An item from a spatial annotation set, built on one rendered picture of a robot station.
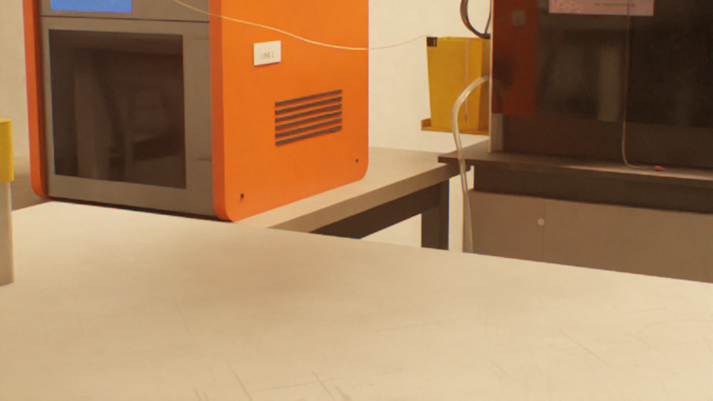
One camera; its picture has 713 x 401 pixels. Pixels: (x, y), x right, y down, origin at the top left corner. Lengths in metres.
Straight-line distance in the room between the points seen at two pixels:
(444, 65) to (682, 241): 0.53
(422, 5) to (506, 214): 1.45
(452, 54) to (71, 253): 1.50
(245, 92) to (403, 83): 1.80
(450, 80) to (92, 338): 1.67
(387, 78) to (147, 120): 1.81
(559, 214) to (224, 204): 0.62
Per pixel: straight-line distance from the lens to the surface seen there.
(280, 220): 1.84
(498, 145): 2.29
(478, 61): 2.27
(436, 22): 3.54
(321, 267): 0.81
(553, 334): 0.68
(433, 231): 2.39
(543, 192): 2.18
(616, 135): 2.21
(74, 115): 1.97
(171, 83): 1.85
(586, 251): 2.15
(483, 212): 2.21
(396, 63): 3.60
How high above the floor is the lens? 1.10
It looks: 10 degrees down
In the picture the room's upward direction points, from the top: straight up
